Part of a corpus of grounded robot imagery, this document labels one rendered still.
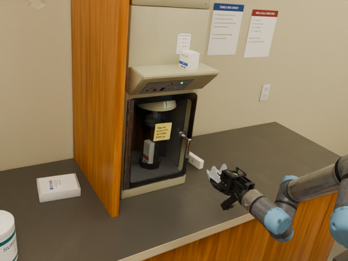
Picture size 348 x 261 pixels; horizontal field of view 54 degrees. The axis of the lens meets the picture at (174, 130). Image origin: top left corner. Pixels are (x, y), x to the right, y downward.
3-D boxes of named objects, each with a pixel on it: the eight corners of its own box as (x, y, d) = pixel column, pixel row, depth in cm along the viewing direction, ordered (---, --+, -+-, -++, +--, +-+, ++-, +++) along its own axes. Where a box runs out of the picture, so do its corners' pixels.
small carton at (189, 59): (178, 66, 126) (180, 50, 123) (188, 65, 129) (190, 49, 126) (187, 70, 122) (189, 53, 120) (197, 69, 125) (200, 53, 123)
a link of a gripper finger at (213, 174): (209, 159, 129) (226, 171, 122) (206, 172, 131) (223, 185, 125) (203, 161, 127) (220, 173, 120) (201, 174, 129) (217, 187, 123)
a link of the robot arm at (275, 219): (278, 241, 106) (271, 230, 100) (254, 219, 114) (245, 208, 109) (295, 222, 107) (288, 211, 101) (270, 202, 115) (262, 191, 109)
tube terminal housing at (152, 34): (99, 169, 161) (102, -4, 129) (159, 157, 178) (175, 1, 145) (120, 199, 143) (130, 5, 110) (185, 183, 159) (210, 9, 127)
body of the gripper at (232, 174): (236, 165, 124) (260, 183, 115) (231, 185, 127) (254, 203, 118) (219, 169, 120) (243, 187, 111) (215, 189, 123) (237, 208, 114)
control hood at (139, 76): (126, 93, 123) (127, 66, 119) (199, 86, 139) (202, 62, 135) (140, 104, 114) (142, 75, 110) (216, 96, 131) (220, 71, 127)
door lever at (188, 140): (183, 152, 149) (178, 153, 147) (186, 132, 145) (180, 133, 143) (190, 158, 145) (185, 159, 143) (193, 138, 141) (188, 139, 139)
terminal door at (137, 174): (123, 189, 141) (128, 98, 124) (185, 174, 156) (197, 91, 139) (124, 190, 140) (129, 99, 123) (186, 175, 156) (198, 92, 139)
